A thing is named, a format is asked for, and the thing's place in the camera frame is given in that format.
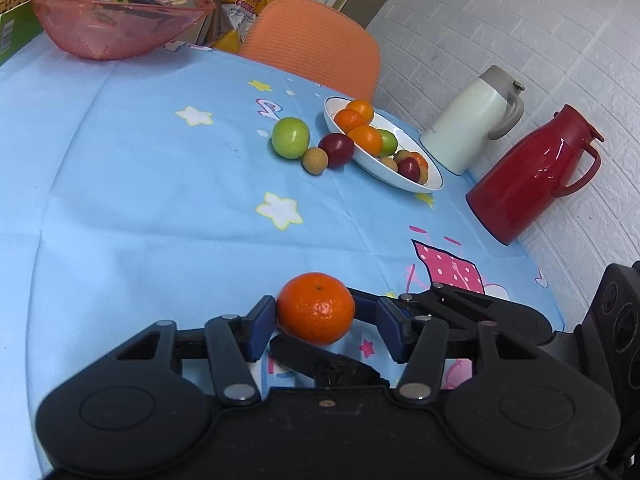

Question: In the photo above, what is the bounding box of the green jujube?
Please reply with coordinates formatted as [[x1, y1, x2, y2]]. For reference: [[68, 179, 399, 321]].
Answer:
[[377, 129, 399, 157]]

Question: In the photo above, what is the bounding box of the dark red plum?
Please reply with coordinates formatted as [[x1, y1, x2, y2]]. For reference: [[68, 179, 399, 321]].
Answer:
[[396, 156, 421, 184], [318, 132, 355, 169]]

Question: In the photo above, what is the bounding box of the green cardboard box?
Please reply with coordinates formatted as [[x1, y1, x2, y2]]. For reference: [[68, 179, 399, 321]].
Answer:
[[0, 0, 47, 67]]

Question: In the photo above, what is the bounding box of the white plate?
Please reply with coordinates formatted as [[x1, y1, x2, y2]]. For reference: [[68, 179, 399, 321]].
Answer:
[[322, 96, 445, 194]]

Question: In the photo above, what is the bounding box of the white thermos jug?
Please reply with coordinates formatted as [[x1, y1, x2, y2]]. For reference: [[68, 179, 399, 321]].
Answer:
[[419, 65, 526, 176]]

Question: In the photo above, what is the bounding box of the blue printed tablecloth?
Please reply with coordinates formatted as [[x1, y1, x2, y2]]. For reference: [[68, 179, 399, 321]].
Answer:
[[0, 42, 567, 477]]

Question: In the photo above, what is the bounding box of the green apple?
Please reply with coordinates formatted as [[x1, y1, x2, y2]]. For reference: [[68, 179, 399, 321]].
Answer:
[[271, 117, 311, 160]]

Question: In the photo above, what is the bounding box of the red thermos jug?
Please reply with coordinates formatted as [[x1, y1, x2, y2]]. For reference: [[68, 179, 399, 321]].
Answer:
[[465, 104, 605, 246]]

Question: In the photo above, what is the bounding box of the orange chair back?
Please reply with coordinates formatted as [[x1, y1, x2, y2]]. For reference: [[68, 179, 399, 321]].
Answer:
[[238, 0, 382, 105]]

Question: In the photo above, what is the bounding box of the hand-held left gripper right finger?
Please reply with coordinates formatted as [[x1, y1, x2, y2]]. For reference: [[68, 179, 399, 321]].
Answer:
[[378, 297, 541, 407]]

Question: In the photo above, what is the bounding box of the pink plastic bowl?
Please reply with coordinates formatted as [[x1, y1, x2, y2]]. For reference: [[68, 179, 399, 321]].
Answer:
[[30, 0, 217, 61]]

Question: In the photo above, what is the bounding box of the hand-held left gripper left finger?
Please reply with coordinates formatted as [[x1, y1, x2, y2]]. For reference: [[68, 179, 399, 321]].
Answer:
[[117, 295, 278, 407]]

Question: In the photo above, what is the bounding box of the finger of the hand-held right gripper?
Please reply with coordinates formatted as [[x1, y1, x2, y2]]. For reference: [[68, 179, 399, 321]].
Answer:
[[345, 282, 507, 346], [270, 335, 392, 390]]

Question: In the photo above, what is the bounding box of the large orange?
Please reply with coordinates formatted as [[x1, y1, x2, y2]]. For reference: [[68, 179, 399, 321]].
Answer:
[[347, 125, 384, 155]]

